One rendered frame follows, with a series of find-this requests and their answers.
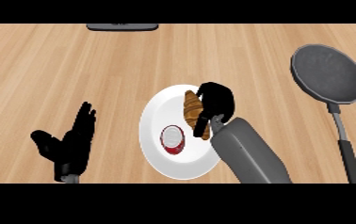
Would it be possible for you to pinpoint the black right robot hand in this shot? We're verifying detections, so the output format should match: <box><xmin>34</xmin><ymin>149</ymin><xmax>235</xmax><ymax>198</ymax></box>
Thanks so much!
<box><xmin>192</xmin><ymin>81</ymin><xmax>236</xmax><ymax>138</ymax></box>

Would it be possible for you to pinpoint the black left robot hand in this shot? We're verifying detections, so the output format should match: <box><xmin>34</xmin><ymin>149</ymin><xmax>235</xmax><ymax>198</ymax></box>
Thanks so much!
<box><xmin>30</xmin><ymin>101</ymin><xmax>98</xmax><ymax>183</ymax></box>

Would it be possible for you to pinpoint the brown croissant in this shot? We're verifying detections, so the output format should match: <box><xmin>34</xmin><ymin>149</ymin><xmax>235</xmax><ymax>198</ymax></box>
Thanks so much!
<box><xmin>182</xmin><ymin>89</ymin><xmax>211</xmax><ymax>141</ymax></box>

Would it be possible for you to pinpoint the white round plate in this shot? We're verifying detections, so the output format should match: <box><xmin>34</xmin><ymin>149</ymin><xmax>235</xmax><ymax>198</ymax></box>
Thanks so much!
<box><xmin>137</xmin><ymin>84</ymin><xmax>225</xmax><ymax>181</ymax></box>

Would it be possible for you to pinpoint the dark grey frying pan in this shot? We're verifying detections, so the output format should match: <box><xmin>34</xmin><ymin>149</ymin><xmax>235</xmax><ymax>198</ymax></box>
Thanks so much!
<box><xmin>290</xmin><ymin>43</ymin><xmax>356</xmax><ymax>184</ymax></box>

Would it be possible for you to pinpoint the red can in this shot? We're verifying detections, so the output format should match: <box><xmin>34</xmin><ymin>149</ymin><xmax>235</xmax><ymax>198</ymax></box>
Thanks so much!
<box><xmin>158</xmin><ymin>124</ymin><xmax>186</xmax><ymax>156</ymax></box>

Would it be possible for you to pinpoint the dark grey flat appliance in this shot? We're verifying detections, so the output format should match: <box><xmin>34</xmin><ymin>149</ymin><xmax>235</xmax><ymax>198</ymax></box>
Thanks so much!
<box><xmin>86</xmin><ymin>23</ymin><xmax>160</xmax><ymax>32</ymax></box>

